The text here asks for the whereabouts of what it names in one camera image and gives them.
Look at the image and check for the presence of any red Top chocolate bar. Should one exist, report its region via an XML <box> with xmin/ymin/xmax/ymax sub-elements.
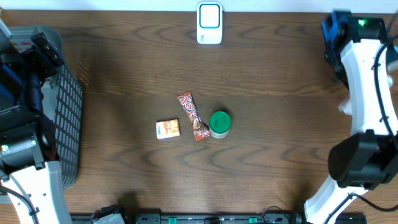
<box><xmin>177</xmin><ymin>91</ymin><xmax>210</xmax><ymax>141</ymax></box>

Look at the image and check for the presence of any green lid jar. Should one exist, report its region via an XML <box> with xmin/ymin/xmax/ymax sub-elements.
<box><xmin>209</xmin><ymin>111</ymin><xmax>232</xmax><ymax>139</ymax></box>

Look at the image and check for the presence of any small orange snack box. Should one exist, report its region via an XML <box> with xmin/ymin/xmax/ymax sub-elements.
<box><xmin>155</xmin><ymin>119</ymin><xmax>180</xmax><ymax>139</ymax></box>

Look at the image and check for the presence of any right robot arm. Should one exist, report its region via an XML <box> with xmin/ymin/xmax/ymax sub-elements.
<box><xmin>292</xmin><ymin>11</ymin><xmax>397</xmax><ymax>223</ymax></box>

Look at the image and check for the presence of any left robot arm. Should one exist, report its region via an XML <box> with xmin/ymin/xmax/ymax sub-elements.
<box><xmin>1</xmin><ymin>23</ymin><xmax>72</xmax><ymax>223</ymax></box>

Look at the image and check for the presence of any white barcode scanner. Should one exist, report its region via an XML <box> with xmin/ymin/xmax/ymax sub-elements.
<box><xmin>197</xmin><ymin>2</ymin><xmax>223</xmax><ymax>45</ymax></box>

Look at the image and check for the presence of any grey plastic basket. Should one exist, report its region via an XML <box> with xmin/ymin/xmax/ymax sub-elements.
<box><xmin>9</xmin><ymin>26</ymin><xmax>83</xmax><ymax>190</ymax></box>

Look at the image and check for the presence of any black mounting rail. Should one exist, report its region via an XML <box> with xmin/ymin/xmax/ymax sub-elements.
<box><xmin>71</xmin><ymin>212</ymin><xmax>368</xmax><ymax>224</ymax></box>

